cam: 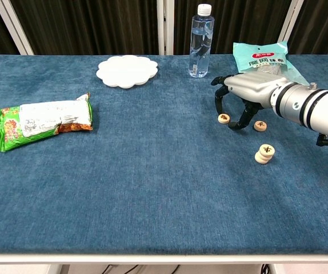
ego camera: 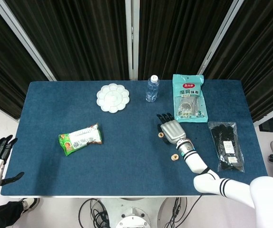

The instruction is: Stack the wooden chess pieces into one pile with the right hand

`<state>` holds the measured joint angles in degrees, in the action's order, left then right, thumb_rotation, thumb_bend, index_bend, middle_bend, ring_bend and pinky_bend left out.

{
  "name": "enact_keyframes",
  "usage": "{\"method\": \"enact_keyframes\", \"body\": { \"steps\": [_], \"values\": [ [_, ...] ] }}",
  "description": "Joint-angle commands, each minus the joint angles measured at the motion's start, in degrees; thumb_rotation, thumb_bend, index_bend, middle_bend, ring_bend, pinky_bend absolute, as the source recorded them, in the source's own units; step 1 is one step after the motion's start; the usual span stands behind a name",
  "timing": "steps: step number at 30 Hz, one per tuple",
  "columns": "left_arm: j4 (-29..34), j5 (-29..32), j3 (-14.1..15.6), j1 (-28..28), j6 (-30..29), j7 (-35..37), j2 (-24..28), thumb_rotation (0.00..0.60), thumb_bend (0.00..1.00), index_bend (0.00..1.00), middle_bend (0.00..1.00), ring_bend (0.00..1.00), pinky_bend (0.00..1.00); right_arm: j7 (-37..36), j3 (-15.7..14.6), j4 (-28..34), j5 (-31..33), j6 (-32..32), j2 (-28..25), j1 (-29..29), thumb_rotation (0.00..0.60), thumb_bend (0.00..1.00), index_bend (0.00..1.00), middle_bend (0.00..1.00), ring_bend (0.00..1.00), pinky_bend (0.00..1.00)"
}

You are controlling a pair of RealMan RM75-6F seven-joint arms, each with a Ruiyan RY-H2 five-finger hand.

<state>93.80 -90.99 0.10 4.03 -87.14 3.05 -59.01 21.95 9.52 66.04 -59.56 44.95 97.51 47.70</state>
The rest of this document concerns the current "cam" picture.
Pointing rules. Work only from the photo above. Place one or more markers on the white flower-shaped paint palette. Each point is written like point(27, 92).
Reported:
point(127, 71)

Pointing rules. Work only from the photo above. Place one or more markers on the blue fabric table cover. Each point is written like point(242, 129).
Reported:
point(152, 171)

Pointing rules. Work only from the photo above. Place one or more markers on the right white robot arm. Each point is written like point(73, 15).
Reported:
point(318, 108)

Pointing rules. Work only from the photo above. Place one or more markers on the wooden chess piece red character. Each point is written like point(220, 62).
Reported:
point(264, 157)
point(260, 161)

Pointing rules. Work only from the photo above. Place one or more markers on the teal cleaning cloth package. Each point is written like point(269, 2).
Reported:
point(259, 54)

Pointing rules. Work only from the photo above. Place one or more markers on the wooden chess piece black character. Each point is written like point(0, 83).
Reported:
point(267, 149)
point(259, 125)
point(224, 119)

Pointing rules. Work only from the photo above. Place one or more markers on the white frame post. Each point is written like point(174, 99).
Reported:
point(14, 27)
point(165, 25)
point(291, 20)

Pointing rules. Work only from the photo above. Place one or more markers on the green and white snack bag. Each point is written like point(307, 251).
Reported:
point(44, 120)

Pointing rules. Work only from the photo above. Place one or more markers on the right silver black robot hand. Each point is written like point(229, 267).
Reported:
point(252, 88)

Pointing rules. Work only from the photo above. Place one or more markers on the clear plastic water bottle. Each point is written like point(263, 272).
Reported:
point(200, 42)

